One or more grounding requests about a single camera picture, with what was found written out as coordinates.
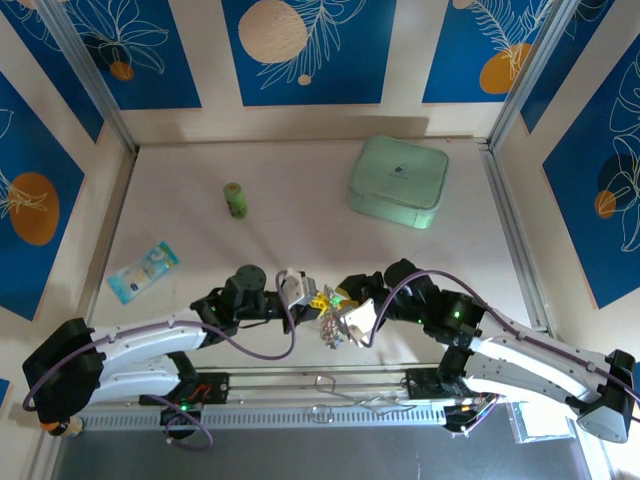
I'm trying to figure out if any mint green square box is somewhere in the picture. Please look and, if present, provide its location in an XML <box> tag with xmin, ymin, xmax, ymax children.
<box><xmin>347</xmin><ymin>135</ymin><xmax>450</xmax><ymax>230</ymax></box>

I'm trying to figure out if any aluminium table side rail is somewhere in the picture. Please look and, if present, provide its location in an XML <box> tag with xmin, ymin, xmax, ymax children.
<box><xmin>74</xmin><ymin>149</ymin><xmax>139</xmax><ymax>351</ymax></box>
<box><xmin>482</xmin><ymin>142</ymin><xmax>556</xmax><ymax>336</ymax></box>

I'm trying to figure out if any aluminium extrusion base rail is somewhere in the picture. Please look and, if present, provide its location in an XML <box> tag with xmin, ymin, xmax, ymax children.
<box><xmin>189</xmin><ymin>367</ymin><xmax>451</xmax><ymax>404</ymax></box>

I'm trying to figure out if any blue floral wall panel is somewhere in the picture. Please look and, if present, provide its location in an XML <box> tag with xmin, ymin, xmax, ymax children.
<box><xmin>221</xmin><ymin>0</ymin><xmax>399</xmax><ymax>107</ymax></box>
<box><xmin>0</xmin><ymin>69</ymin><xmax>86</xmax><ymax>321</ymax></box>
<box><xmin>62</xmin><ymin>0</ymin><xmax>203</xmax><ymax>111</ymax></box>
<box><xmin>422</xmin><ymin>0</ymin><xmax>569</xmax><ymax>105</ymax></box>
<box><xmin>542</xmin><ymin>32</ymin><xmax>640</xmax><ymax>310</ymax></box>

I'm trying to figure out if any silver keyring with keys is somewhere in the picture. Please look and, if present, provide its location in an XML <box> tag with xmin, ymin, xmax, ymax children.
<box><xmin>317</xmin><ymin>284</ymin><xmax>346</xmax><ymax>351</ymax></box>

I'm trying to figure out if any slotted grey cable duct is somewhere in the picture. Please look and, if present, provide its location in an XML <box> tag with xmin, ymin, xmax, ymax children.
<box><xmin>82</xmin><ymin>404</ymin><xmax>446</xmax><ymax>431</ymax></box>

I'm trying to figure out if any bent silver wire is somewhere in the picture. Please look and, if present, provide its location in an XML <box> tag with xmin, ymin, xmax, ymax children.
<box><xmin>312</xmin><ymin>374</ymin><xmax>419</xmax><ymax>421</ymax></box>

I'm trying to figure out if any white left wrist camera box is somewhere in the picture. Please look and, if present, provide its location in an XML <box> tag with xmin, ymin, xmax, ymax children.
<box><xmin>282</xmin><ymin>269</ymin><xmax>316</xmax><ymax>306</ymax></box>

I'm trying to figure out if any clear plastic bag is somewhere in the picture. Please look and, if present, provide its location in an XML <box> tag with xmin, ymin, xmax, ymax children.
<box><xmin>507</xmin><ymin>402</ymin><xmax>574</xmax><ymax>444</ymax></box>

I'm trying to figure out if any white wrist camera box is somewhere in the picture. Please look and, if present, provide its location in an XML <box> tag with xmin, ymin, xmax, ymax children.
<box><xmin>337</xmin><ymin>298</ymin><xmax>377</xmax><ymax>347</ymax></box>
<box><xmin>282</xmin><ymin>269</ymin><xmax>316</xmax><ymax>306</ymax></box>

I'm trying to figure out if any green can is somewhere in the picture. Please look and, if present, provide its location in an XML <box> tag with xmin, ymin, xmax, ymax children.
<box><xmin>222</xmin><ymin>181</ymin><xmax>250</xmax><ymax>220</ymax></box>

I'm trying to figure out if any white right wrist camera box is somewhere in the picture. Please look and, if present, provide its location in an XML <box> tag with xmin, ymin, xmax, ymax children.
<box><xmin>337</xmin><ymin>298</ymin><xmax>377</xmax><ymax>347</ymax></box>

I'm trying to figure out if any aluminium frame post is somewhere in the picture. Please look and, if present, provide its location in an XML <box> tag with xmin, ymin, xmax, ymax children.
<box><xmin>37</xmin><ymin>0</ymin><xmax>140</xmax><ymax>154</ymax></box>
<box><xmin>487</xmin><ymin>0</ymin><xmax>615</xmax><ymax>154</ymax></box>

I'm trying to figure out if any blue wet wipes packet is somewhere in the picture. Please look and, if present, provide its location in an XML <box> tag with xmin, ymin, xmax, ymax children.
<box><xmin>107</xmin><ymin>241</ymin><xmax>180</xmax><ymax>305</ymax></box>

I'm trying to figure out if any beige bottle orange band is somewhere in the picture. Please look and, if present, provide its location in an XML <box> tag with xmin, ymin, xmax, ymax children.
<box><xmin>39</xmin><ymin>419</ymin><xmax>84</xmax><ymax>439</ymax></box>

